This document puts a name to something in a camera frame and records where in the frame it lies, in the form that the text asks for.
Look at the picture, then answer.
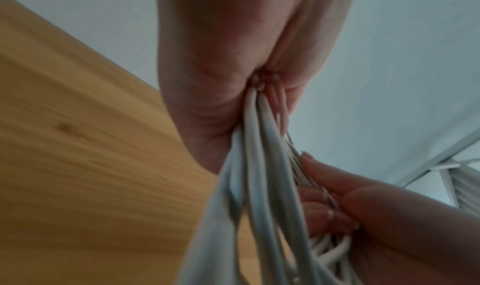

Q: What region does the white metal shelf rack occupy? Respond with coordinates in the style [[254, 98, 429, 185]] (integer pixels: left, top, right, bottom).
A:
[[391, 123, 480, 211]]

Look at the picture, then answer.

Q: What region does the person's right hand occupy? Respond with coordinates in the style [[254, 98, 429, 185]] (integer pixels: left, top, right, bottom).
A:
[[295, 150, 480, 285]]

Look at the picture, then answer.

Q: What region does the white cable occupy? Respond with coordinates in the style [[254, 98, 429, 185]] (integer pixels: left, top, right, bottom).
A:
[[176, 81, 361, 285]]

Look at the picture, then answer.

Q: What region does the person's left hand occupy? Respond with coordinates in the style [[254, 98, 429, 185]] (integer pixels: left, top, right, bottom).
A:
[[155, 0, 361, 175]]

